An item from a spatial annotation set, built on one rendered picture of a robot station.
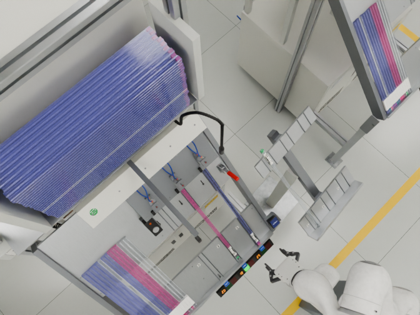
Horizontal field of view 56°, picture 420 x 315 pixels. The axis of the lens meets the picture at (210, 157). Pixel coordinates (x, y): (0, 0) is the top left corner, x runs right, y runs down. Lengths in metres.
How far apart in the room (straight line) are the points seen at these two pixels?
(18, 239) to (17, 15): 0.59
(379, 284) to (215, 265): 0.78
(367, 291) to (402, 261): 1.61
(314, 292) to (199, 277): 0.65
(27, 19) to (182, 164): 0.64
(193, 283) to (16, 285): 1.38
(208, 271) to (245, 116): 1.31
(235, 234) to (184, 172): 0.45
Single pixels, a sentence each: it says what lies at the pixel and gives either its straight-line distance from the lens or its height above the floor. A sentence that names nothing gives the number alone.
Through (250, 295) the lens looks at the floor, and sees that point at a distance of 2.51.
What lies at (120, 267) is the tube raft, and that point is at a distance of 1.50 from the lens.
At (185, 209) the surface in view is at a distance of 1.51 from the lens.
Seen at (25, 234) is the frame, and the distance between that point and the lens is 1.24.
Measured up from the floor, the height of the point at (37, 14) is 1.72.
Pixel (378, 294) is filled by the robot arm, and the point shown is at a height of 1.43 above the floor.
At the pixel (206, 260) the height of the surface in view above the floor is 0.82.
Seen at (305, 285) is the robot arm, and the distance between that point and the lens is 1.20.
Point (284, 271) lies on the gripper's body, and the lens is 1.67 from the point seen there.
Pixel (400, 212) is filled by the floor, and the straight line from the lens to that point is 2.78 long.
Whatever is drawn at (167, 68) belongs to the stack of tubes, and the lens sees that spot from 0.97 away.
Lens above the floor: 2.50
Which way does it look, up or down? 73 degrees down
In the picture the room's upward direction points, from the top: 4 degrees counter-clockwise
